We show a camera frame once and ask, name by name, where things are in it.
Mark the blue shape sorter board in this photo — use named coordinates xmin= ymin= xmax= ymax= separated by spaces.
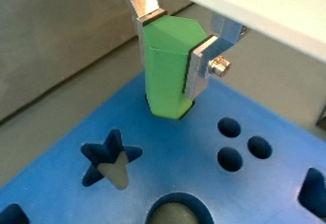
xmin=0 ymin=76 xmax=326 ymax=224

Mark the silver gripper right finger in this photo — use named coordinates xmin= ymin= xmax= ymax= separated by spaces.
xmin=183 ymin=12 xmax=247 ymax=100

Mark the grey left side panel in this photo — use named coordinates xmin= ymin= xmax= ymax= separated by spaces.
xmin=0 ymin=0 xmax=192 ymax=124

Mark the dark grey curved block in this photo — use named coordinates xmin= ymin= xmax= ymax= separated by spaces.
xmin=315 ymin=105 xmax=326 ymax=131

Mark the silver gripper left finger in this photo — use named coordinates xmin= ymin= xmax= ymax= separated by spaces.
xmin=124 ymin=0 xmax=167 ymax=58

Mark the green hexagonal prism block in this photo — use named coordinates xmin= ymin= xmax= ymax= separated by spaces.
xmin=143 ymin=15 xmax=206 ymax=119

